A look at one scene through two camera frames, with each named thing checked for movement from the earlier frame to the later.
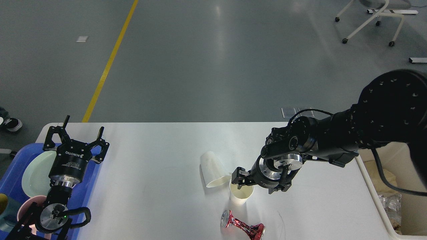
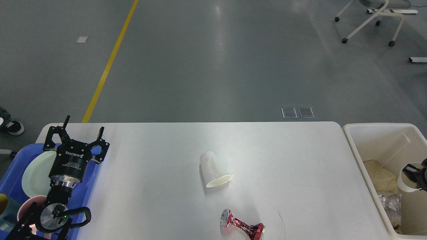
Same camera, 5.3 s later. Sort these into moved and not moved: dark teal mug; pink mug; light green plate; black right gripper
Moved: black right gripper
Not moved: pink mug; light green plate; dark teal mug
